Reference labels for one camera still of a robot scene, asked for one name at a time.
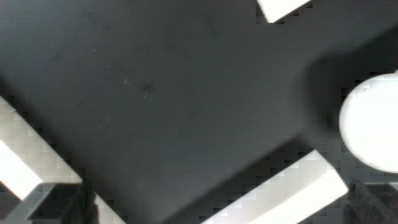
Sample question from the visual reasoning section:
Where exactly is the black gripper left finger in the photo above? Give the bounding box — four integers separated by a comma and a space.
0, 183, 97, 224

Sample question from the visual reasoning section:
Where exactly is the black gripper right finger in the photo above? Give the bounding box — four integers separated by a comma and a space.
347, 182, 398, 224

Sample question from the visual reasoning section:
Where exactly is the white lamp bulb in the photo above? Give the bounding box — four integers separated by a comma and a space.
340, 73, 398, 173

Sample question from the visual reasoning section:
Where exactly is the white marker sheet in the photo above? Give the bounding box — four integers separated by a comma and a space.
257, 0, 312, 23

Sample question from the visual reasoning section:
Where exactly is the white front border wall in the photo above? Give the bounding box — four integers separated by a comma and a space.
0, 97, 127, 224

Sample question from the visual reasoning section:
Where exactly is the white border wall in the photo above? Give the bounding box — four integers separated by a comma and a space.
202, 150, 349, 224
0, 97, 127, 224

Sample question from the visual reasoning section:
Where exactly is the white right border wall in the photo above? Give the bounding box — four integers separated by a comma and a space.
202, 150, 349, 224

